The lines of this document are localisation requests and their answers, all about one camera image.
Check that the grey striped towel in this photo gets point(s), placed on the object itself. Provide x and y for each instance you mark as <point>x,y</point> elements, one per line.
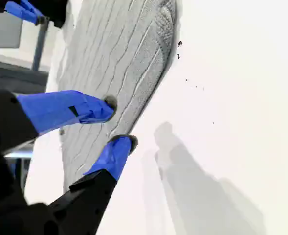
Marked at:
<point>114,61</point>

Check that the grey board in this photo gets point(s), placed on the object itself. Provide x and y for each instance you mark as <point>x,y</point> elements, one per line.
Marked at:
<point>4,30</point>

